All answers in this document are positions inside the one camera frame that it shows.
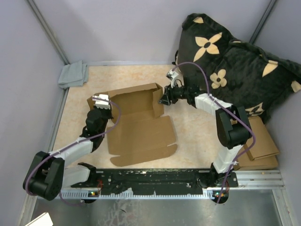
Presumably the white paper corner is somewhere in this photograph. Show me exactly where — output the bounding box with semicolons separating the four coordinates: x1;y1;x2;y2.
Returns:
25;212;54;226

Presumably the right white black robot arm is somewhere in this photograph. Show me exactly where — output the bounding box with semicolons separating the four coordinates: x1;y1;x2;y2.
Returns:
159;82;253;187

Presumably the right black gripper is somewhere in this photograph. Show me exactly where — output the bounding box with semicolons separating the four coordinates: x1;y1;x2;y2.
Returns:
158;81;190;106

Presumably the folded cardboard box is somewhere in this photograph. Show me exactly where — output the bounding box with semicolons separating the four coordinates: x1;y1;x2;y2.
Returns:
233;153;278;170
246;117;279;161

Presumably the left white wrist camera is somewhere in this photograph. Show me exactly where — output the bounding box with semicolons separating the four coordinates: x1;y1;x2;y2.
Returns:
92;94;111;110

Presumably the lower folded cardboard box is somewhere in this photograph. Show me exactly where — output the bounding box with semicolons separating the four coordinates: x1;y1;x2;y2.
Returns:
233;153;278;170

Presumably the brown cardboard box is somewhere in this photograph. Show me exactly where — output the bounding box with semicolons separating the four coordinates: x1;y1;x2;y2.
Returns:
86;82;178;167

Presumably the grey folded cloth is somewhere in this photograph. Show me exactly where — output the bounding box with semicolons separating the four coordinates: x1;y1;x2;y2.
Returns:
58;61;88;89

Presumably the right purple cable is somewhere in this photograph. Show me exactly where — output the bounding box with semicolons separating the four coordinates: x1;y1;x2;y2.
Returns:
171;61;256;204

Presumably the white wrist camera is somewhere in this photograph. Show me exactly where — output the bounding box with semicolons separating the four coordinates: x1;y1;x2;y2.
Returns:
166;70;179;88
92;94;111;110

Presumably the upper folded cardboard box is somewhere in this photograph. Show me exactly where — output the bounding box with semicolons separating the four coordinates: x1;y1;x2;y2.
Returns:
246;117;279;161

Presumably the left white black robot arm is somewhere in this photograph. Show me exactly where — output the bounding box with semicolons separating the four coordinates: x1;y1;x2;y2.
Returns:
23;107;113;201

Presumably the black floral plush pillow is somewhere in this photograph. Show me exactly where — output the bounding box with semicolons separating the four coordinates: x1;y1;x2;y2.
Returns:
175;13;301;121

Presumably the grey slotted cable duct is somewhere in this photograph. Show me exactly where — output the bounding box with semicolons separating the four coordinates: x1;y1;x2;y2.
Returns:
55;188;220;200

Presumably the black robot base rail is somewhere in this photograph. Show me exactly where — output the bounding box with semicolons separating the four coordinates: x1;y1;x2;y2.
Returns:
73;168;238;203

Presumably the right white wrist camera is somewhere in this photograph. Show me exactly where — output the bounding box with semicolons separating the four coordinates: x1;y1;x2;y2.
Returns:
166;70;179;88

